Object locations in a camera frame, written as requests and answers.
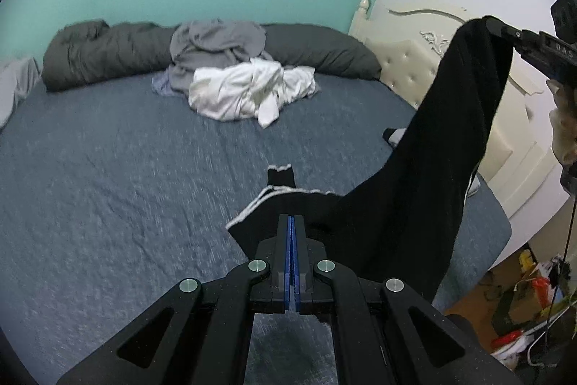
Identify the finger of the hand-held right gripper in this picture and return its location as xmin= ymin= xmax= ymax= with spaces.
xmin=484 ymin=16 xmax=544 ymax=52

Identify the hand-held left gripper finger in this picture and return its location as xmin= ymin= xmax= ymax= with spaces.
xmin=293 ymin=214 xmax=524 ymax=385
xmin=56 ymin=214 xmax=294 ymax=385

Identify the black sweater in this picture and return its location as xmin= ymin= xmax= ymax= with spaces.
xmin=225 ymin=17 xmax=515 ymax=308

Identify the person's right hand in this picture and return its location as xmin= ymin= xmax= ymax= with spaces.
xmin=546 ymin=79 xmax=577 ymax=166

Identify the cream tufted headboard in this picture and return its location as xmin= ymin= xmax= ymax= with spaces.
xmin=349 ymin=0 xmax=574 ymax=235

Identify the white crumpled garment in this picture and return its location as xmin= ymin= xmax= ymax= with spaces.
xmin=188 ymin=57 xmax=317 ymax=128

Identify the bed with blue sheet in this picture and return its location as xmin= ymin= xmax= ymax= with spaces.
xmin=0 ymin=69 xmax=513 ymax=385

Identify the yellow packet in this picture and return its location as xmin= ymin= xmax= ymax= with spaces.
xmin=518 ymin=249 xmax=537 ymax=274

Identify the long red packet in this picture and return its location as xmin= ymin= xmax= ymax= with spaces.
xmin=491 ymin=330 xmax=529 ymax=352

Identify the grey crumpled garment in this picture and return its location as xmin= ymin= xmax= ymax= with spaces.
xmin=151 ymin=19 xmax=268 ymax=98

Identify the cardboard box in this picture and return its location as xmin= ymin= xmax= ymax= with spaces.
xmin=507 ymin=277 xmax=544 ymax=325

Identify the orange red packet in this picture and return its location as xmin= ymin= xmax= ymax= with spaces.
xmin=532 ymin=277 xmax=553 ymax=301

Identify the dark grey duvet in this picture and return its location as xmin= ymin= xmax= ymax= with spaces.
xmin=41 ymin=19 xmax=383 ymax=93

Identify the pale crumpled cloth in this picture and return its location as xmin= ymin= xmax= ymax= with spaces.
xmin=0 ymin=57 xmax=42 ymax=128

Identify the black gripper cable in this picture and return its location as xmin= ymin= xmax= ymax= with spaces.
xmin=542 ymin=182 xmax=577 ymax=368

